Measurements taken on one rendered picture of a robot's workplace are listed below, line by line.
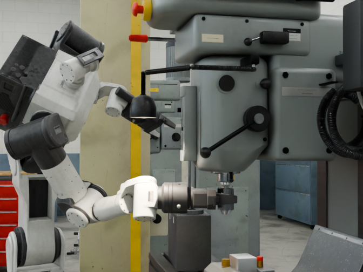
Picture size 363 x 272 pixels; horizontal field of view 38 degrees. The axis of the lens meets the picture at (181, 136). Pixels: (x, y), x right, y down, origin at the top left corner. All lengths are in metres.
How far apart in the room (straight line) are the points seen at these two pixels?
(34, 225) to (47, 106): 0.51
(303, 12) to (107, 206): 0.79
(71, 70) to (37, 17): 9.12
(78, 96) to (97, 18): 1.60
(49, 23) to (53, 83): 9.01
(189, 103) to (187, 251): 0.56
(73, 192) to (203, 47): 0.61
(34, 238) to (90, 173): 1.25
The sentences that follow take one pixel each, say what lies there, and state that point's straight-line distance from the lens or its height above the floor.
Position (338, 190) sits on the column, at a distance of 1.70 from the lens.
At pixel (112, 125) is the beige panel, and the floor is 1.50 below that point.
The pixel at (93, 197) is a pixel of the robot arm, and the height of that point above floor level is 1.22.
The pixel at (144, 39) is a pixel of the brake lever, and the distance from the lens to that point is 1.58.
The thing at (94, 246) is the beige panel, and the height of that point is 0.78.
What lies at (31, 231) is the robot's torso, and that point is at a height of 1.07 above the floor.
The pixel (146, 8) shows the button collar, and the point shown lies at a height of 1.76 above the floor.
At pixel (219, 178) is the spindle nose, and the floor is 1.29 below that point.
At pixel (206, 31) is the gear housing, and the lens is 1.41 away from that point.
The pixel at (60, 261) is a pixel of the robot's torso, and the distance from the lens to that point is 2.05.
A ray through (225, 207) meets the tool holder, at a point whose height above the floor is 1.21.
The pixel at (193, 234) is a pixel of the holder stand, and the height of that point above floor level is 1.08.
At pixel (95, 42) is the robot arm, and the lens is 1.88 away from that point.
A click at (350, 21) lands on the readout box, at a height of 1.68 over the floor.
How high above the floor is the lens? 1.39
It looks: 1 degrees up
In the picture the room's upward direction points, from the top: straight up
